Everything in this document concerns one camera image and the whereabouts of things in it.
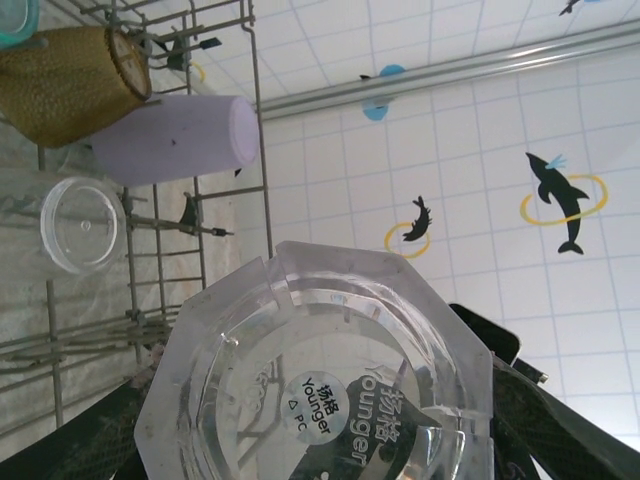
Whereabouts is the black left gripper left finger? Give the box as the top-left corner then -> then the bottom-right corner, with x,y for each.
0,344 -> 171,480

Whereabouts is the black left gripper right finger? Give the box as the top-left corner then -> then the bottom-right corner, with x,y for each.
487,359 -> 640,480

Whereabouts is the clear round plastic cup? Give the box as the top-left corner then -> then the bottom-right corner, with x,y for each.
19,174 -> 127,276

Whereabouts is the clear octagonal plastic cup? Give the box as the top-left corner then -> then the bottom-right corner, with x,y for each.
134,239 -> 496,480

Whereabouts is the lilac opaque plastic cup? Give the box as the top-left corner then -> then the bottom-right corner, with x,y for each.
89,94 -> 260,188

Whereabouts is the amber textured plastic cup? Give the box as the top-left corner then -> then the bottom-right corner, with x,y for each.
0,25 -> 153,149

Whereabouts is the teal textured plastic cup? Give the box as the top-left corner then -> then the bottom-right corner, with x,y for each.
0,0 -> 41,51

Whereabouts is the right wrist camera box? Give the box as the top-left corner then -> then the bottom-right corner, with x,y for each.
446,301 -> 547,387

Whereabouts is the aluminium corner post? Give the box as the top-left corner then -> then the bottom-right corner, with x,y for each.
259,22 -> 640,119

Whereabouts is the grey wire dish rack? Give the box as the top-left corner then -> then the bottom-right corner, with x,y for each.
0,0 -> 275,431

